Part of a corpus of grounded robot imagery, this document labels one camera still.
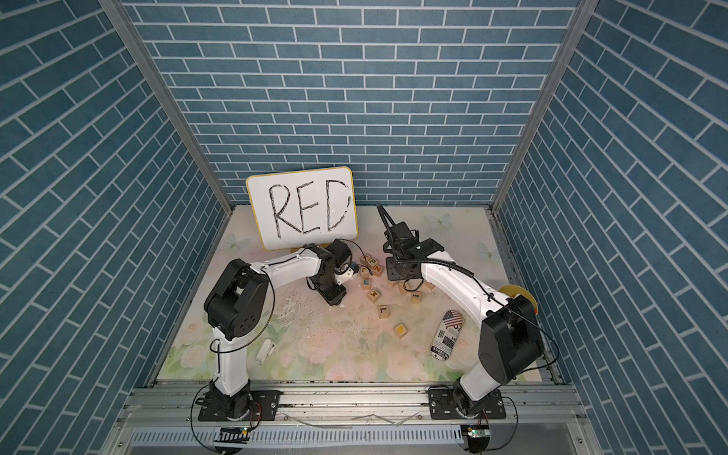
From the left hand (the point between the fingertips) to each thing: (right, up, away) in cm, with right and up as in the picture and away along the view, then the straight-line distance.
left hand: (340, 298), depth 94 cm
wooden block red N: (+13, +9, +5) cm, 16 cm away
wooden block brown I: (+20, +5, -11) cm, 23 cm away
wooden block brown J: (+8, +8, +4) cm, 12 cm away
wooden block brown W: (+11, +1, -2) cm, 12 cm away
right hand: (+19, +10, -7) cm, 23 cm away
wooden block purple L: (+15, -3, -5) cm, 16 cm away
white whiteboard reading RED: (-15, +30, +2) cm, 34 cm away
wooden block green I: (+25, +1, -2) cm, 26 cm away
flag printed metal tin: (+33, -8, -11) cm, 36 cm away
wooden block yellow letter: (+20, -8, -10) cm, 23 cm away
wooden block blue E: (+9, +5, +2) cm, 10 cm away
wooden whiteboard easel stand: (-19, +16, +5) cm, 25 cm away
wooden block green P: (+11, +12, +7) cm, 17 cm away
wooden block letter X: (+8, +13, +8) cm, 17 cm away
